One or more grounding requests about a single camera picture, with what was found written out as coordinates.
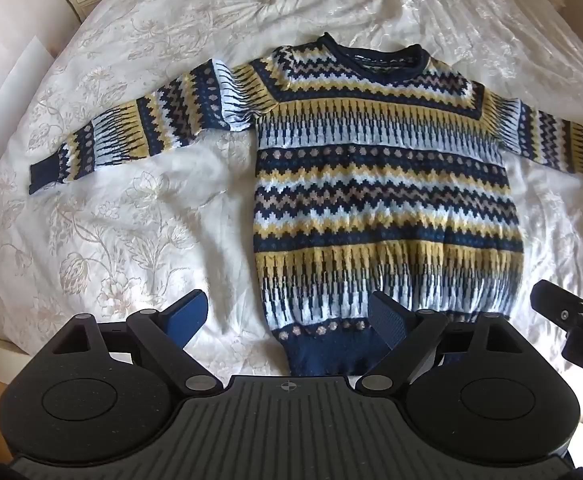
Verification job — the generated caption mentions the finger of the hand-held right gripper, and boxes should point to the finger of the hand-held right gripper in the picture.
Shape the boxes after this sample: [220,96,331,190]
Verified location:
[530,280,583,333]

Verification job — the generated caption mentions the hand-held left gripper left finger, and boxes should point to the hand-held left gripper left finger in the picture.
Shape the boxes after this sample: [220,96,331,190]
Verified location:
[52,289,223,394]

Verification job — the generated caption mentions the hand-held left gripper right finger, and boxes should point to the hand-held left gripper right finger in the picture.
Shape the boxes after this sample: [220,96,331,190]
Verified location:
[355,290,528,394]

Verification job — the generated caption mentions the navy yellow patterned knit sweater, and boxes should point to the navy yellow patterned knit sweater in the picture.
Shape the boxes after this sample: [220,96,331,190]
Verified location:
[28,32,583,378]

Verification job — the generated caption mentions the cream floral bedspread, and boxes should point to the cream floral bedspread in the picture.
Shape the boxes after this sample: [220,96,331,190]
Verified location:
[0,0,583,377]

